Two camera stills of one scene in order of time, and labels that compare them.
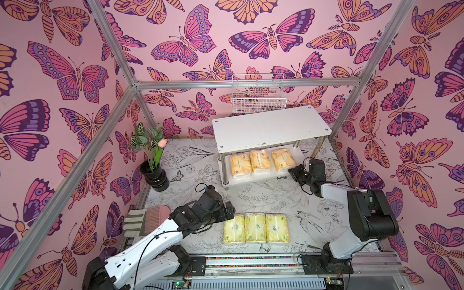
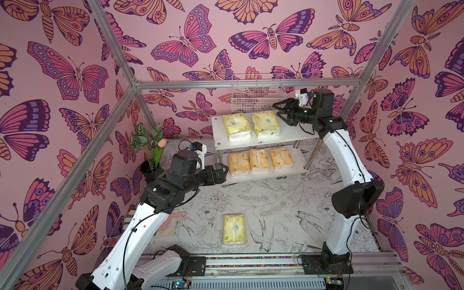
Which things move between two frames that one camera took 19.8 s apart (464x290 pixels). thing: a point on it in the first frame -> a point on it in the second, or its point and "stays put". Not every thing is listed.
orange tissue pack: [260, 159] stays put
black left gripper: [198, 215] -> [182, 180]
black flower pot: [157, 179] stays put
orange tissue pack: [282, 159] stays put
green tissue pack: [255, 229] -> [266, 124]
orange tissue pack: [240, 164] stays put
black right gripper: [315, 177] -> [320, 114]
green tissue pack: [234, 229] stays put
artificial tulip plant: [152, 140] stays put
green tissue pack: [277, 229] -> [237, 127]
